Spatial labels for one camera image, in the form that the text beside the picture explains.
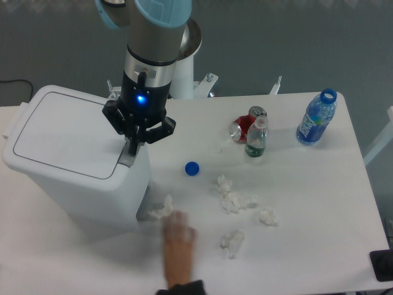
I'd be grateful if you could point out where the white frame at right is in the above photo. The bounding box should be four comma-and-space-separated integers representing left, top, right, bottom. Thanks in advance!
363, 106, 392, 166

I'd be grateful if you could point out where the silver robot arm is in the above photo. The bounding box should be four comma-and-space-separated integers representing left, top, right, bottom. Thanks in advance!
95, 1, 192, 156

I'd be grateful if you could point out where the black floor cable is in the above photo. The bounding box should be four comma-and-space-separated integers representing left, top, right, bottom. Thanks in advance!
0, 79, 34, 102

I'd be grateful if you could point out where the crushed red soda can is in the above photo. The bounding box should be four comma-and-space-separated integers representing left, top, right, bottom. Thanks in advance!
229, 106, 267, 144

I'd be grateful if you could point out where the blue bottle cap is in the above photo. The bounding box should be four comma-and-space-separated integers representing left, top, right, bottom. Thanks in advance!
184, 161, 200, 176

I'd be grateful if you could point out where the crumpled tissue top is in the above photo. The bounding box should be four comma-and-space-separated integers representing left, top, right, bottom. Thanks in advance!
216, 174, 233, 196

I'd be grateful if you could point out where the tissue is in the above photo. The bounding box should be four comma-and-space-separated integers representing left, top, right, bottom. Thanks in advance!
259, 207, 279, 227
222, 192, 258, 214
220, 229, 245, 259
147, 195, 174, 219
216, 174, 233, 196

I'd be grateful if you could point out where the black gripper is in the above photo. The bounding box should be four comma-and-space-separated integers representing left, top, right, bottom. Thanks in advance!
102, 73, 176, 155

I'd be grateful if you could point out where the small clear green-label bottle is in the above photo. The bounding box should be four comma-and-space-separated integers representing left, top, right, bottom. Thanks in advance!
245, 115, 268, 158

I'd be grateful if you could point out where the white trash can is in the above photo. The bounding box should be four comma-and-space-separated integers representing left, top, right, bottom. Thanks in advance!
2, 85, 151, 231

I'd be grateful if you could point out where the large blue water bottle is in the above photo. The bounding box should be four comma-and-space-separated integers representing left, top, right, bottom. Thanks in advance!
296, 88, 337, 146

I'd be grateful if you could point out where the black device at edge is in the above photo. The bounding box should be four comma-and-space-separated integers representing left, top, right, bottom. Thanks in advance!
370, 250, 392, 282

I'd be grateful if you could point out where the person's bare hand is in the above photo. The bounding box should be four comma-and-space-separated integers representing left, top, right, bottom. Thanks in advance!
162, 211, 197, 289

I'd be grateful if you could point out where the dark sleeved forearm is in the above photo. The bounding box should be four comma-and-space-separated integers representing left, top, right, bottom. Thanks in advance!
155, 280, 206, 295

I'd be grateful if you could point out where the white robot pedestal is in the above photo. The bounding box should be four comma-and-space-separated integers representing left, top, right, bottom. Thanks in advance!
106, 18, 283, 101

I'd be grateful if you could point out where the tissue bottom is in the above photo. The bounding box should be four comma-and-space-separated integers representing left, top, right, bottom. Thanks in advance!
220, 229, 245, 259

